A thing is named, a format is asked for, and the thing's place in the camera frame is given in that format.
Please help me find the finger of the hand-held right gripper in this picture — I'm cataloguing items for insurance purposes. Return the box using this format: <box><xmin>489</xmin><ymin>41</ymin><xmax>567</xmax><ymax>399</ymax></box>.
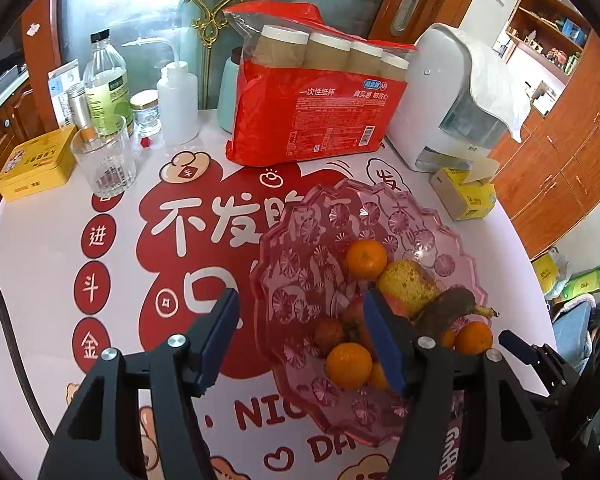
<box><xmin>497</xmin><ymin>329</ymin><xmax>581</xmax><ymax>397</ymax></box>

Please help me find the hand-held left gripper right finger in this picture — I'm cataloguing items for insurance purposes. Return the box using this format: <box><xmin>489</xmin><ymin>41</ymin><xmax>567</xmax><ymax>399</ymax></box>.
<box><xmin>362</xmin><ymin>287</ymin><xmax>563</xmax><ymax>480</ymax></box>

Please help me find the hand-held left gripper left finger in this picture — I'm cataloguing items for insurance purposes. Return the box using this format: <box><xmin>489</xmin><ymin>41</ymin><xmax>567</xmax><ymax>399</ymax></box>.
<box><xmin>37</xmin><ymin>287</ymin><xmax>241</xmax><ymax>480</ymax></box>

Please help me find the red apple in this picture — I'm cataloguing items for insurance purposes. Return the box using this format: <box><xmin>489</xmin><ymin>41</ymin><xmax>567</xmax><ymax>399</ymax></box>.
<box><xmin>342</xmin><ymin>296</ymin><xmax>411</xmax><ymax>341</ymax></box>

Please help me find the dark red lychee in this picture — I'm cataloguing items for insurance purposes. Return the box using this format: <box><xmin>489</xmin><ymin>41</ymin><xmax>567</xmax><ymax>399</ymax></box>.
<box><xmin>314</xmin><ymin>319</ymin><xmax>346</xmax><ymax>356</ymax></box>

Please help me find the yellow pear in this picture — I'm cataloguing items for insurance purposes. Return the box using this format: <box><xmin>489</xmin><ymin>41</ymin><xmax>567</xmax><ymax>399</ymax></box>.
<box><xmin>377</xmin><ymin>259</ymin><xmax>443</xmax><ymax>317</ymax></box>

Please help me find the overripe brown banana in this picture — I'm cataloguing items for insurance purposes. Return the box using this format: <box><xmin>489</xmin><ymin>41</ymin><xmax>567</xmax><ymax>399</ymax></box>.
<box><xmin>416</xmin><ymin>287</ymin><xmax>499</xmax><ymax>336</ymax></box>

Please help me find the pink glass fruit plate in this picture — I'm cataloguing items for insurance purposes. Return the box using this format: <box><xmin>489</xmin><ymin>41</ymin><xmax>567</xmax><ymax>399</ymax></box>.
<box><xmin>250</xmin><ymin>177</ymin><xmax>483</xmax><ymax>448</ymax></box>

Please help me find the blue cloth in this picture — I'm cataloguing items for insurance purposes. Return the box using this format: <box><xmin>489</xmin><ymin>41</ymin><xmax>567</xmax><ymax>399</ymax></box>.
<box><xmin>550</xmin><ymin>295</ymin><xmax>598</xmax><ymax>361</ymax></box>

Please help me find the yellow plastic bag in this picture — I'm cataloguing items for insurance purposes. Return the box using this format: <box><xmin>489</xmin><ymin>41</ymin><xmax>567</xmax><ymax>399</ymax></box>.
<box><xmin>530</xmin><ymin>252</ymin><xmax>568</xmax><ymax>296</ymax></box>

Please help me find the green package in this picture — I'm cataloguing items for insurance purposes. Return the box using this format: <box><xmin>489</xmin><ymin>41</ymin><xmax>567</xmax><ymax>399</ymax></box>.
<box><xmin>555</xmin><ymin>266</ymin><xmax>600</xmax><ymax>303</ymax></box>

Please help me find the yellow tissue box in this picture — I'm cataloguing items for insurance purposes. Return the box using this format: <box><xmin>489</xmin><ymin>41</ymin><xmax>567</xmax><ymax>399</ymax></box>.
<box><xmin>429</xmin><ymin>157</ymin><xmax>501</xmax><ymax>222</ymax></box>

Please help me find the printed red white tablecloth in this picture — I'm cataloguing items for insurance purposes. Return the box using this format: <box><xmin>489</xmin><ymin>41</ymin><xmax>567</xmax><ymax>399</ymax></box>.
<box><xmin>0</xmin><ymin>107</ymin><xmax>556</xmax><ymax>480</ymax></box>

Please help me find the clear drinking glass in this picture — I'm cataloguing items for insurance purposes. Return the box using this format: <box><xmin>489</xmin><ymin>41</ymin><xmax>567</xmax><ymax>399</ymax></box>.
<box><xmin>71</xmin><ymin>115</ymin><xmax>132</xmax><ymax>198</ymax></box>

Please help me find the red paper cup package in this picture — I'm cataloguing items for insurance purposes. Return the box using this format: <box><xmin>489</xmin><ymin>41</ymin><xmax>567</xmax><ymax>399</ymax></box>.
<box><xmin>224</xmin><ymin>1</ymin><xmax>418</xmax><ymax>167</ymax></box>

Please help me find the small glass jar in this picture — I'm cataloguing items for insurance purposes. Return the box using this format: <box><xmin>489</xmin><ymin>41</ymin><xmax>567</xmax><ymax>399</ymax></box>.
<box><xmin>130</xmin><ymin>91</ymin><xmax>162</xmax><ymax>138</ymax></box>

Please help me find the white wash bottle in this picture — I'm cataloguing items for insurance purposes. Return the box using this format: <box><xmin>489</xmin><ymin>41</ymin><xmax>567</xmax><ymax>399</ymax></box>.
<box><xmin>122</xmin><ymin>37</ymin><xmax>199</xmax><ymax>145</ymax></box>

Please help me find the pale teal container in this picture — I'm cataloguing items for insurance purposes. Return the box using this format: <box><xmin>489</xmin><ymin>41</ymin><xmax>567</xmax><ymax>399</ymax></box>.
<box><xmin>216</xmin><ymin>56</ymin><xmax>243</xmax><ymax>134</ymax></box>

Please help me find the white countertop appliance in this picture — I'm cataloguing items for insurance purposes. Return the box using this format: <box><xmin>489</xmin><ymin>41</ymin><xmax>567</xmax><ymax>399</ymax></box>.
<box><xmin>386</xmin><ymin>22</ymin><xmax>531</xmax><ymax>173</ymax></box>

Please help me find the yellow tin box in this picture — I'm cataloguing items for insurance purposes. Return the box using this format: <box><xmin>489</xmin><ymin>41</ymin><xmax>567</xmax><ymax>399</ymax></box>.
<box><xmin>0</xmin><ymin>125</ymin><xmax>78</xmax><ymax>203</ymax></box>

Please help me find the white cloth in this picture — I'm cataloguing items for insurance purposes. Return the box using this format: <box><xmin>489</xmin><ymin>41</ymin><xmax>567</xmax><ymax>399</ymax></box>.
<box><xmin>447</xmin><ymin>27</ymin><xmax>532</xmax><ymax>143</ymax></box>

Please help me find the clear bottle green label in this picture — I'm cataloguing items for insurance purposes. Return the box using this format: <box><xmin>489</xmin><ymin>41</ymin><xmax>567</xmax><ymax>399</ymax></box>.
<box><xmin>82</xmin><ymin>30</ymin><xmax>131</xmax><ymax>136</ymax></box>

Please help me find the silver metal can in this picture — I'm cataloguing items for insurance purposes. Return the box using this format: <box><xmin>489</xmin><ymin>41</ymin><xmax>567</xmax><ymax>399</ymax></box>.
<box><xmin>66</xmin><ymin>85</ymin><xmax>92</xmax><ymax>131</ymax></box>

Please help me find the white paper box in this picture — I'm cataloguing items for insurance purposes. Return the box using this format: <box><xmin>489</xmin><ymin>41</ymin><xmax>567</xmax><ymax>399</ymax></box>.
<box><xmin>47</xmin><ymin>58</ymin><xmax>81</xmax><ymax>128</ymax></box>

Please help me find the wooden counter cabinet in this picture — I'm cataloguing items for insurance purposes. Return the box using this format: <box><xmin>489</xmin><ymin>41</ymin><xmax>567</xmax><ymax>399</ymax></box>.
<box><xmin>0</xmin><ymin>70</ymin><xmax>46</xmax><ymax>241</ymax></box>

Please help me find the wooden display shelf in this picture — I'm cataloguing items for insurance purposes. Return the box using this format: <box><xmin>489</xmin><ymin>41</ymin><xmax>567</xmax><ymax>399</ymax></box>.
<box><xmin>505</xmin><ymin>0</ymin><xmax>593</xmax><ymax>86</ymax></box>

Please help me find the gold door ornament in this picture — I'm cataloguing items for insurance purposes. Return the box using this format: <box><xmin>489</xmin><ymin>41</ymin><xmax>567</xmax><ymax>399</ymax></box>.
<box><xmin>175</xmin><ymin>0</ymin><xmax>251</xmax><ymax>43</ymax></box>

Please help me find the frosted glass door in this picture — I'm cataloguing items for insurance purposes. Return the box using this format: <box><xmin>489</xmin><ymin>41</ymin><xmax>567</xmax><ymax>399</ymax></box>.
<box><xmin>55</xmin><ymin>0</ymin><xmax>406</xmax><ymax>111</ymax></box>

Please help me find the wooden wall cabinet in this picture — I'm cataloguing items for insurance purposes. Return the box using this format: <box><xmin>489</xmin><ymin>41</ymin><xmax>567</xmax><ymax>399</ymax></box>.
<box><xmin>487</xmin><ymin>25</ymin><xmax>600</xmax><ymax>261</ymax></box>

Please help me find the black cable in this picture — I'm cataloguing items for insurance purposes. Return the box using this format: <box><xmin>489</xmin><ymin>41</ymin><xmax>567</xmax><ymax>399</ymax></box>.
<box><xmin>0</xmin><ymin>260</ymin><xmax>56</xmax><ymax>441</ymax></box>

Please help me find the silver door handle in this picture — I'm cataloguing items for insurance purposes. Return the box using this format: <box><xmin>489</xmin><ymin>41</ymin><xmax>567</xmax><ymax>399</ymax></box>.
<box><xmin>391</xmin><ymin>0</ymin><xmax>427</xmax><ymax>36</ymax></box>

